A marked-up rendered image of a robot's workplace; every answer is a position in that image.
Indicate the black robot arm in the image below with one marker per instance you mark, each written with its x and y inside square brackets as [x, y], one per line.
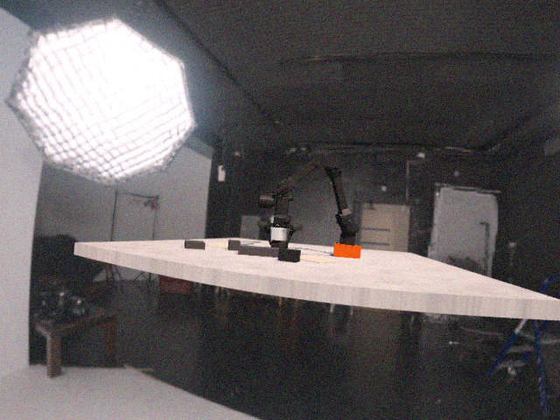
[333, 169]

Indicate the dark grey controller unit with white label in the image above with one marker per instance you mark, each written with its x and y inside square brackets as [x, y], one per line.
[279, 244]

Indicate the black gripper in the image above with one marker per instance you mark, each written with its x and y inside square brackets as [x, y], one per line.
[266, 225]

